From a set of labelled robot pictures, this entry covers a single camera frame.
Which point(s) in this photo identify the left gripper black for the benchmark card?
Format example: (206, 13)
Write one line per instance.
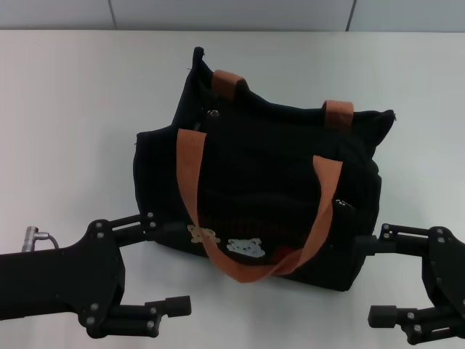
(72, 280)

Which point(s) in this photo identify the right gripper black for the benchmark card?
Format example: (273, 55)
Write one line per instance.
(447, 269)

